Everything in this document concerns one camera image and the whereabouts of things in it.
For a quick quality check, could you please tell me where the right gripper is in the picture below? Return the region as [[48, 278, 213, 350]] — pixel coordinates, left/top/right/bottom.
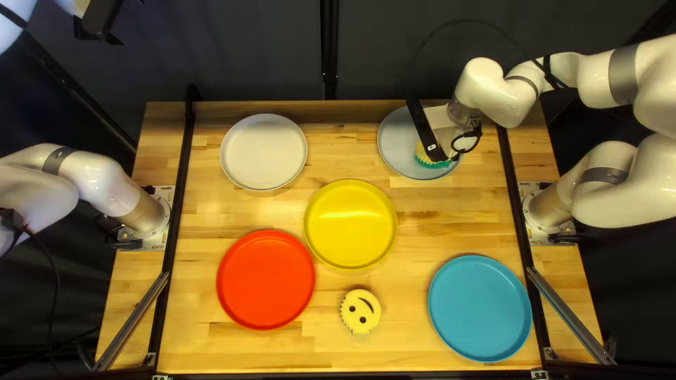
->
[[425, 104, 474, 158]]

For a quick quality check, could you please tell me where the yellow smiling face sponge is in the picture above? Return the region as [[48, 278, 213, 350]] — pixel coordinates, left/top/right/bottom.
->
[[414, 139, 456, 170], [339, 288, 382, 335]]

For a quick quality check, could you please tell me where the blue-grey round plate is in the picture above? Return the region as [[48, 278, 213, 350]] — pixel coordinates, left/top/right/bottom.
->
[[377, 105, 467, 182]]

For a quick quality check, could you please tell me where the yellow round plate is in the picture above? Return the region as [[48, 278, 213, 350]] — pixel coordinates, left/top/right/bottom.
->
[[303, 179, 399, 270]]

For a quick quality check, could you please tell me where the light grey round plate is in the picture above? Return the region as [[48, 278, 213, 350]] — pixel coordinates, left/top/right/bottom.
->
[[219, 113, 308, 192]]

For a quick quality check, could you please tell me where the teal round plate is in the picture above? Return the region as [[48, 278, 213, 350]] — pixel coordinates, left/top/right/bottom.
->
[[427, 254, 533, 364]]

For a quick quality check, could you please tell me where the orange round plate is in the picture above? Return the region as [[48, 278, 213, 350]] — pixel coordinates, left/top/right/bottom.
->
[[215, 229, 317, 332]]

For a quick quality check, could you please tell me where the black base cable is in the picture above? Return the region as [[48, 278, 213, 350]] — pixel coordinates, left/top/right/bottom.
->
[[548, 231, 588, 247], [96, 214, 144, 250]]

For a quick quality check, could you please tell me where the black frame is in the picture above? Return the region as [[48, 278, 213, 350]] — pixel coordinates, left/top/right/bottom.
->
[[0, 0, 676, 380]]

